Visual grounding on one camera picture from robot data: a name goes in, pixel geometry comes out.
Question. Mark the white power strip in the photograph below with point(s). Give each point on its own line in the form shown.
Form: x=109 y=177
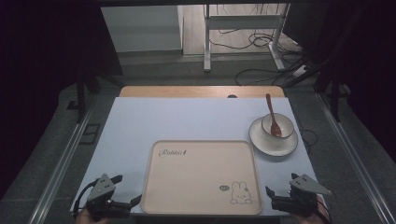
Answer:
x=300 y=71

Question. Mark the white panel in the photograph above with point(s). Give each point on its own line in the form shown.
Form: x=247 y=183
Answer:
x=143 y=28

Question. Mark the person's right hand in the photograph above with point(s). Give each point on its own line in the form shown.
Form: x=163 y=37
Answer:
x=314 y=217

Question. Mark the aluminium floor rail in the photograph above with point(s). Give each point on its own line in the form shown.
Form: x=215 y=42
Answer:
x=62 y=158
x=351 y=155

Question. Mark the white metal desk frame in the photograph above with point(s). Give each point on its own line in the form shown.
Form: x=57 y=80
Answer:
x=243 y=21

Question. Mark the beige tray with rabbit print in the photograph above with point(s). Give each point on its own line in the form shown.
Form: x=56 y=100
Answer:
x=199 y=177

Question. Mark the black floor socket plate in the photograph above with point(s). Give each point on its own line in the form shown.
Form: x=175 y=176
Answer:
x=90 y=133

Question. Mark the white saucer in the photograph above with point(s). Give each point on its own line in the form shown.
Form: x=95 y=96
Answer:
x=271 y=144

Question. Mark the person's left hand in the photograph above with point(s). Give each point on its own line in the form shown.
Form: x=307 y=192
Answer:
x=85 y=218

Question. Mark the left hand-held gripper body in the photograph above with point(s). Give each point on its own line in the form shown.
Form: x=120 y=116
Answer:
x=101 y=188

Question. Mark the dark curtain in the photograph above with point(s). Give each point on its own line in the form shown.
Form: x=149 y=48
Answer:
x=40 y=77
x=364 y=62

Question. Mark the white bowl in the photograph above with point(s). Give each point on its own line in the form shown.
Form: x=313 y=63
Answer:
x=285 y=124

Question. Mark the red spoon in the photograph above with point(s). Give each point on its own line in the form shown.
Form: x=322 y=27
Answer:
x=274 y=124

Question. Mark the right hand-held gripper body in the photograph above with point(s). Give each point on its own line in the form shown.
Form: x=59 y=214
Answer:
x=299 y=196

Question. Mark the white table cover sheet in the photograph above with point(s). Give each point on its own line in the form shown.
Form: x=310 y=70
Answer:
x=186 y=119

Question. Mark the black metal stand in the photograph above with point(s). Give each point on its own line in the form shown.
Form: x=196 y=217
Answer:
x=81 y=90
x=334 y=93

